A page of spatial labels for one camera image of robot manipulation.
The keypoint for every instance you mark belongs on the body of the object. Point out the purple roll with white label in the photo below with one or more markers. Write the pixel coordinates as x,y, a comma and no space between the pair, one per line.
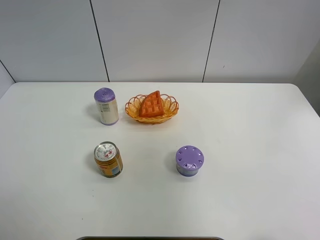
107,106

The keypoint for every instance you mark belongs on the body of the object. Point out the purple lidded round container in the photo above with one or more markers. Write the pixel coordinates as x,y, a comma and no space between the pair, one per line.
189,159

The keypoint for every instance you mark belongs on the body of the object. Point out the orange woven wicker basket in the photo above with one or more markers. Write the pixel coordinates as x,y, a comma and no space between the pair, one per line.
170,107

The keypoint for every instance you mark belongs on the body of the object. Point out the orange drink can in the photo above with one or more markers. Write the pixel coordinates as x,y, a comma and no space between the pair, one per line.
108,159

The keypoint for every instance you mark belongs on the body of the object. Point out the orange waffle slice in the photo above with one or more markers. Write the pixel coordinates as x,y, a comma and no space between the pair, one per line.
152,105

